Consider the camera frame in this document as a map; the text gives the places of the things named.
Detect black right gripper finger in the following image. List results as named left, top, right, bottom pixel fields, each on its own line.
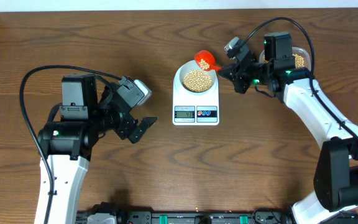
left=218, top=63, right=241, bottom=80
left=228, top=76, right=250, bottom=94

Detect red measuring scoop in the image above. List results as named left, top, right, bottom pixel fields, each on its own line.
left=195, top=50, right=222, bottom=71

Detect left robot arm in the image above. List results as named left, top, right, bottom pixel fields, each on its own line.
left=35, top=74, right=157, bottom=223

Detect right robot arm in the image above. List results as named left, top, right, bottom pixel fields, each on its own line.
left=218, top=32, right=358, bottom=223

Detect soybeans in bowl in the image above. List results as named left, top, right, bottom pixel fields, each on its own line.
left=183, top=70, right=212, bottom=93

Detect grey bowl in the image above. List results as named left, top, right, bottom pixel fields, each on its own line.
left=178, top=60, right=217, bottom=93

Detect white kitchen scale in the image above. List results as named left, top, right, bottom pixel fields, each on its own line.
left=172, top=69, right=219, bottom=126

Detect clear container of soybeans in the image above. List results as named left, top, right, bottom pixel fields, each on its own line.
left=259, top=45, right=311, bottom=71

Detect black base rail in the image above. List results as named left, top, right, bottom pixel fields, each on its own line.
left=75, top=202, right=296, bottom=224

